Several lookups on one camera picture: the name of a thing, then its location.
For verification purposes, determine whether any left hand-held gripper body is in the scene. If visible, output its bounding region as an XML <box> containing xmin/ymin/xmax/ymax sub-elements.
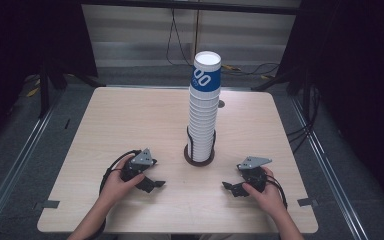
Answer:
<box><xmin>121</xmin><ymin>148</ymin><xmax>158</xmax><ymax>183</ymax></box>

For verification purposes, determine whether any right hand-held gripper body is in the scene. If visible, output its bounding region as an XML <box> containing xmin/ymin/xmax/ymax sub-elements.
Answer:
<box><xmin>237</xmin><ymin>156</ymin><xmax>274</xmax><ymax>194</ymax></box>

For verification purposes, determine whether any black cup holder stand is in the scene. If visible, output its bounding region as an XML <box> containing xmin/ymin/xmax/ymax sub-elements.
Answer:
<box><xmin>183</xmin><ymin>125</ymin><xmax>218</xmax><ymax>167</ymax></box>

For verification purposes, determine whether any stack of white paper cups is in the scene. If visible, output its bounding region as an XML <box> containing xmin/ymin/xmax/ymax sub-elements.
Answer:
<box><xmin>187</xmin><ymin>94</ymin><xmax>221</xmax><ymax>163</ymax></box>

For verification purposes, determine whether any blue white paper cup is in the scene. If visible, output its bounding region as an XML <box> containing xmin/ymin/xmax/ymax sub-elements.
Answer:
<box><xmin>189</xmin><ymin>50</ymin><xmax>222</xmax><ymax>98</ymax></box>

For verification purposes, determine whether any person's right hand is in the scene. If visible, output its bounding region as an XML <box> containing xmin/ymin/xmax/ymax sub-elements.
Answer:
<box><xmin>242</xmin><ymin>166</ymin><xmax>288</xmax><ymax>220</ymax></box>

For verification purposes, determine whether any person's left hand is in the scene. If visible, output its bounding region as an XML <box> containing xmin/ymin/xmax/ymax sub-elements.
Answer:
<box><xmin>100</xmin><ymin>156</ymin><xmax>146</xmax><ymax>209</ymax></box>

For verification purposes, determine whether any grey tape piece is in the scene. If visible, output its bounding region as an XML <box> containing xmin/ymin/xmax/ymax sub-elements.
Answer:
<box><xmin>297</xmin><ymin>197</ymin><xmax>319</xmax><ymax>208</ymax></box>
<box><xmin>34</xmin><ymin>199</ymin><xmax>61</xmax><ymax>210</ymax></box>

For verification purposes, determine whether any yellow tape strip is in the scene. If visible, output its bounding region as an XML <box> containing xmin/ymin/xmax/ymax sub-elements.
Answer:
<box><xmin>25</xmin><ymin>86</ymin><xmax>41</xmax><ymax>99</ymax></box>

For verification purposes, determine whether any black curtain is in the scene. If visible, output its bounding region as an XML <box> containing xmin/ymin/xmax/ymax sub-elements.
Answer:
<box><xmin>277</xmin><ymin>0</ymin><xmax>384</xmax><ymax>209</ymax></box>
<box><xmin>0</xmin><ymin>0</ymin><xmax>98</xmax><ymax>149</ymax></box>

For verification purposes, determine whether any black overhead bar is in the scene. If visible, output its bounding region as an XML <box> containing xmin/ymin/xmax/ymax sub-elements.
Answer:
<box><xmin>79</xmin><ymin>0</ymin><xmax>302</xmax><ymax>16</ymax></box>

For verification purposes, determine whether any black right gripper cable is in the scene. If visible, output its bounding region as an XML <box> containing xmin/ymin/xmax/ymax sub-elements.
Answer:
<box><xmin>264</xmin><ymin>173</ymin><xmax>289</xmax><ymax>210</ymax></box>

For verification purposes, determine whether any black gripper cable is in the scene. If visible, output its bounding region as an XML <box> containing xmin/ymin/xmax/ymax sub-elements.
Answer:
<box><xmin>93</xmin><ymin>149</ymin><xmax>142</xmax><ymax>240</ymax></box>
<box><xmin>264</xmin><ymin>173</ymin><xmax>289</xmax><ymax>210</ymax></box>

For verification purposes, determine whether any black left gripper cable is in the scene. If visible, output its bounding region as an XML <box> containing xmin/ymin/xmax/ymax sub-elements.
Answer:
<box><xmin>93</xmin><ymin>149</ymin><xmax>142</xmax><ymax>240</ymax></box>

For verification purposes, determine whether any bundle of black cables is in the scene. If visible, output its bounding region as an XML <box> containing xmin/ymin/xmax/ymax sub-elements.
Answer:
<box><xmin>285</xmin><ymin>83</ymin><xmax>322</xmax><ymax>155</ymax></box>

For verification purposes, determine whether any metal floor rail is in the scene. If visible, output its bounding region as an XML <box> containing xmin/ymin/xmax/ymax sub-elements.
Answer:
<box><xmin>289</xmin><ymin>95</ymin><xmax>370</xmax><ymax>240</ymax></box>
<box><xmin>0</xmin><ymin>106</ymin><xmax>59</xmax><ymax>232</ymax></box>

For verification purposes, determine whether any black floor cable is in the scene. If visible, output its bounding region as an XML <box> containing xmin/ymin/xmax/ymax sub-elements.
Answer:
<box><xmin>221</xmin><ymin>62</ymin><xmax>280</xmax><ymax>80</ymax></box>

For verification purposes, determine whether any black hanging cable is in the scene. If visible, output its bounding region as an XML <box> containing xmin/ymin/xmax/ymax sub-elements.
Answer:
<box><xmin>165</xmin><ymin>8</ymin><xmax>195</xmax><ymax>67</ymax></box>

